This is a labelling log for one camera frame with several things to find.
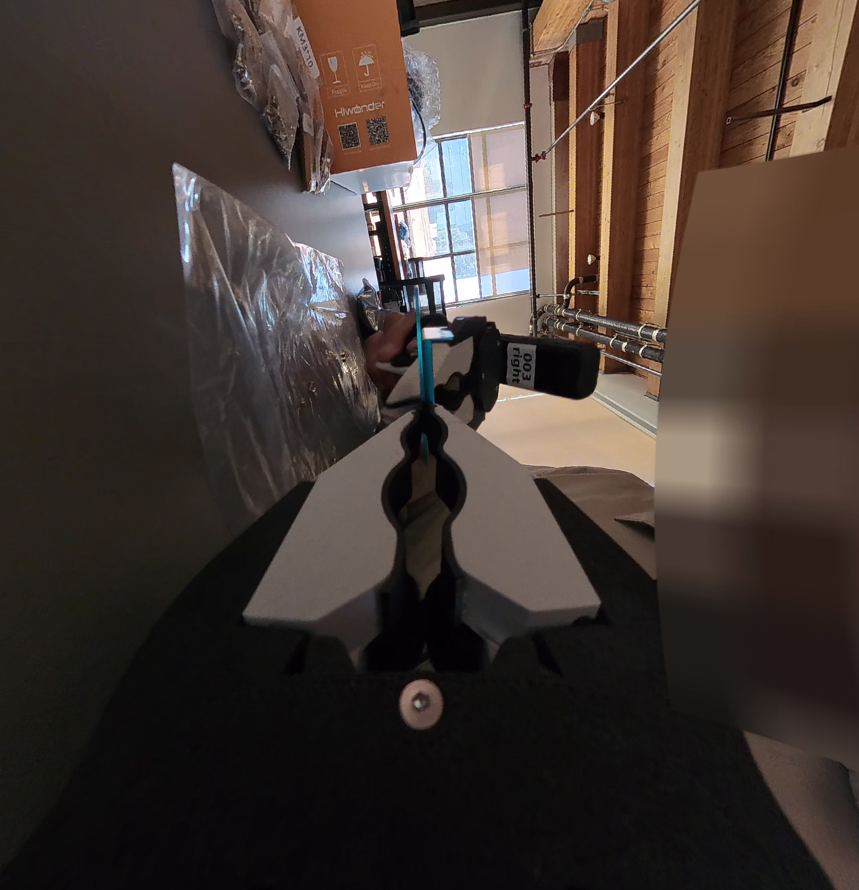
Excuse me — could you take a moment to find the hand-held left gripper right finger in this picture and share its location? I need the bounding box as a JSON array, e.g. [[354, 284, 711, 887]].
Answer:
[[429, 407, 602, 658]]

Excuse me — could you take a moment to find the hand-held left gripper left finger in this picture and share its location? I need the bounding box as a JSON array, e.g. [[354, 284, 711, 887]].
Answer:
[[242, 410, 411, 658]]

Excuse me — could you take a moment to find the blue round metal plate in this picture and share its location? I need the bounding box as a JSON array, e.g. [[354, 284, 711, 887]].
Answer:
[[413, 288, 435, 465]]

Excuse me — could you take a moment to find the person's right hand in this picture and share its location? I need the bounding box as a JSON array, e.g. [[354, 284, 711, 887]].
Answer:
[[366, 313, 420, 385]]

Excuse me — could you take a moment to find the black insulated pipe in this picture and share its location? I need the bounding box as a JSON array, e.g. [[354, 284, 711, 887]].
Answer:
[[537, 316, 665, 364], [541, 302, 668, 345]]

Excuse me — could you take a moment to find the crumpled dark plastic bag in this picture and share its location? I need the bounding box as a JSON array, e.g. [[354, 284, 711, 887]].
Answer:
[[356, 278, 387, 338]]

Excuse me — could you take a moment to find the black table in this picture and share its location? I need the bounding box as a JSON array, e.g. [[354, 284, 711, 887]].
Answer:
[[379, 273, 447, 317]]

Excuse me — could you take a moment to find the clear plastic bag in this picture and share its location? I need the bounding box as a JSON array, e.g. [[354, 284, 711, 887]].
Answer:
[[171, 162, 383, 533]]

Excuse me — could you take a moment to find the grid pane window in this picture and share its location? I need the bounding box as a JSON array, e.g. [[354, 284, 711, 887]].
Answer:
[[391, 121, 536, 305]]

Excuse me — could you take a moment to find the orange cardboard box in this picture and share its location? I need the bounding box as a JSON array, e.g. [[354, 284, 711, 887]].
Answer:
[[291, 0, 430, 196]]

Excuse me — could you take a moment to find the bubble wrap bag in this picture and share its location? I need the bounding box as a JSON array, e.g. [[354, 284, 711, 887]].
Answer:
[[402, 50, 442, 140]]

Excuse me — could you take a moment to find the pile of small hardware bags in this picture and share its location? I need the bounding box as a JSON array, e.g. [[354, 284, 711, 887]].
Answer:
[[210, 0, 336, 194]]

